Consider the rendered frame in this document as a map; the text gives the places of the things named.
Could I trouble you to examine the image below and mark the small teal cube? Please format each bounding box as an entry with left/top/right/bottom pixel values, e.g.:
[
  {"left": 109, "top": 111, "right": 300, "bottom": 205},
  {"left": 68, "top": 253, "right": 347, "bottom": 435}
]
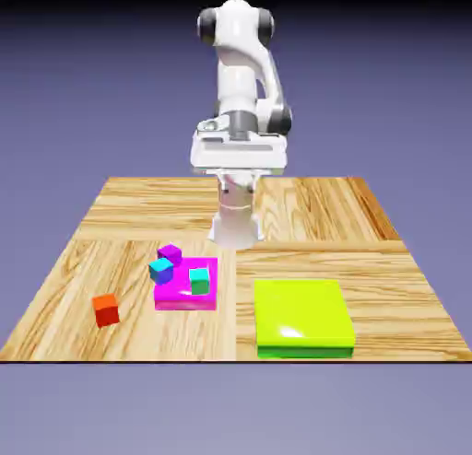
[{"left": 188, "top": 267, "right": 211, "bottom": 297}]

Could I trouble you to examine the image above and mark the small red cube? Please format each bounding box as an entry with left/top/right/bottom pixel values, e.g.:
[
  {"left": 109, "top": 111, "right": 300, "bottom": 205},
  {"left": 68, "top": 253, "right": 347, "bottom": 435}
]
[{"left": 91, "top": 293, "right": 121, "bottom": 329}]

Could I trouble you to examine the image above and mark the small purple cube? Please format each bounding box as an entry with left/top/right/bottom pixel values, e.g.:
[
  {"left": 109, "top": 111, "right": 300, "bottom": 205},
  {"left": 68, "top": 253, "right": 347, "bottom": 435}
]
[{"left": 157, "top": 243, "right": 183, "bottom": 268}]

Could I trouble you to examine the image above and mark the large magenta box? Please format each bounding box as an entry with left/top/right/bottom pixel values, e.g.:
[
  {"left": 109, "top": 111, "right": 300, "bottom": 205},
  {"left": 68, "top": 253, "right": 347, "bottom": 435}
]
[{"left": 153, "top": 256, "right": 218, "bottom": 311}]

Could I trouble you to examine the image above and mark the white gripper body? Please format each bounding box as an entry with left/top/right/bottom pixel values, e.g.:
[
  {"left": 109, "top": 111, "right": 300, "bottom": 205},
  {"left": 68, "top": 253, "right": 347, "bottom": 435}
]
[{"left": 189, "top": 129, "right": 289, "bottom": 177}]

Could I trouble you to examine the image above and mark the small blue cube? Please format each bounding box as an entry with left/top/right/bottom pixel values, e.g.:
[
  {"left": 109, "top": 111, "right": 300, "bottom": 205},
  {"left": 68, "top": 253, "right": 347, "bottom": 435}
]
[{"left": 147, "top": 257, "right": 175, "bottom": 286}]

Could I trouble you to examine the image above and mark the large lime green box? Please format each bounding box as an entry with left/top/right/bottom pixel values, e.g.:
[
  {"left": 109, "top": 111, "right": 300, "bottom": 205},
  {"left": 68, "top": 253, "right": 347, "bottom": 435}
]
[{"left": 254, "top": 278, "right": 356, "bottom": 360}]

